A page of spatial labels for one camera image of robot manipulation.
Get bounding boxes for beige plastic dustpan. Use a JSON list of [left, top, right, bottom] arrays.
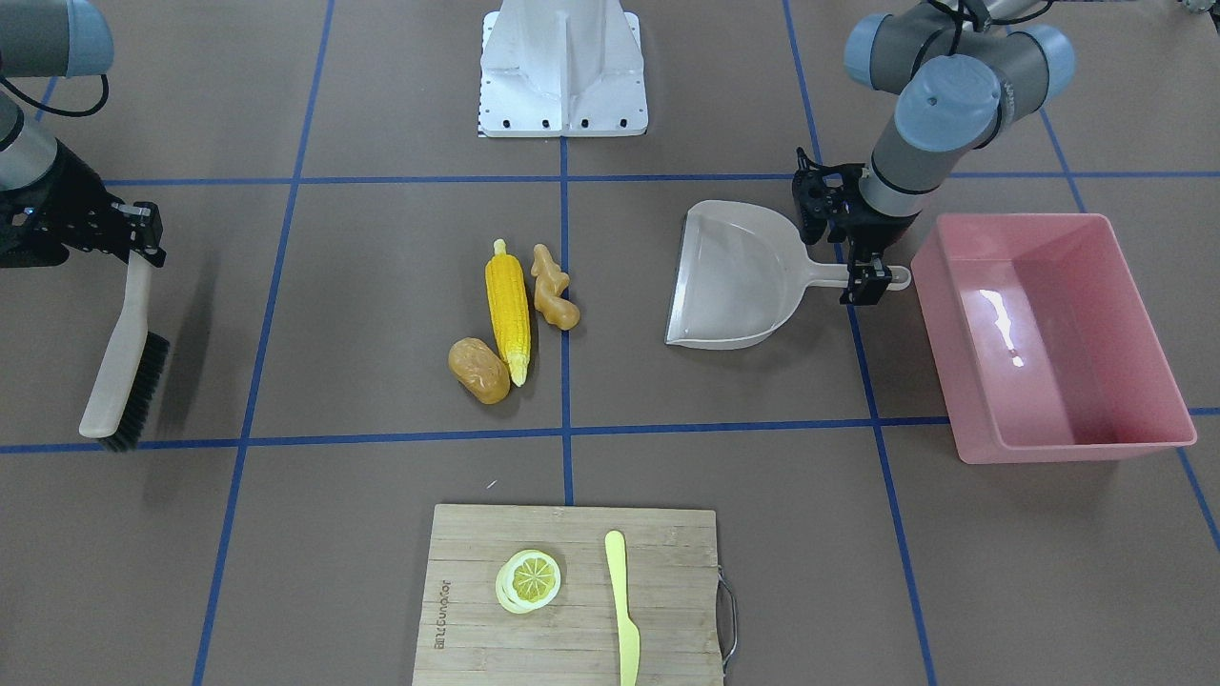
[[664, 199, 913, 352]]

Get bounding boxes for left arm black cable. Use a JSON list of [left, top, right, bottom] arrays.
[[910, 0, 1054, 77]]

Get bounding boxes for yellow lemon slices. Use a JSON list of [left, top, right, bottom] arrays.
[[494, 551, 562, 614]]

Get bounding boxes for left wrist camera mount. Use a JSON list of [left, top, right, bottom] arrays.
[[791, 146, 865, 247]]

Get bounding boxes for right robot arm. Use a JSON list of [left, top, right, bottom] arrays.
[[1, 1, 167, 269]]

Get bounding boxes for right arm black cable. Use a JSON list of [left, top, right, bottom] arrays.
[[0, 71, 110, 118]]

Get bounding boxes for bamboo cutting board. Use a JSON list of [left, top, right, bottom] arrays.
[[411, 504, 723, 685]]

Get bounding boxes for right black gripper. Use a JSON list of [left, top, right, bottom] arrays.
[[1, 143, 167, 269]]

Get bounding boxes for yellow toy corn cob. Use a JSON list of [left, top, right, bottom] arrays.
[[484, 238, 533, 387]]

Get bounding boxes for pink plastic bin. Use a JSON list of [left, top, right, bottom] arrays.
[[911, 212, 1197, 465]]

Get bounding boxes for beige hand brush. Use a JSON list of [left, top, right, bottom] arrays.
[[78, 251, 170, 453]]

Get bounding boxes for tan toy ginger root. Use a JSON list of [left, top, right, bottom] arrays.
[[529, 244, 582, 332]]

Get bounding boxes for brown toy potato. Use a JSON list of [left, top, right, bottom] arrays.
[[447, 337, 512, 405]]

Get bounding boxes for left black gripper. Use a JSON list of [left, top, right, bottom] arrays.
[[830, 187, 917, 308]]

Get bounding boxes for white camera stand base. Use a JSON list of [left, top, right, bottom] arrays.
[[477, 1, 649, 138]]

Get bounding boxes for yellow plastic knife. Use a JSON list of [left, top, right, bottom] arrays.
[[604, 530, 641, 685]]

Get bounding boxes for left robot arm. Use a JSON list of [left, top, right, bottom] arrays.
[[799, 1, 1077, 308]]

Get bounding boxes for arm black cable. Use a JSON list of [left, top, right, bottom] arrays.
[[910, 0, 1054, 77], [0, 71, 110, 118]]

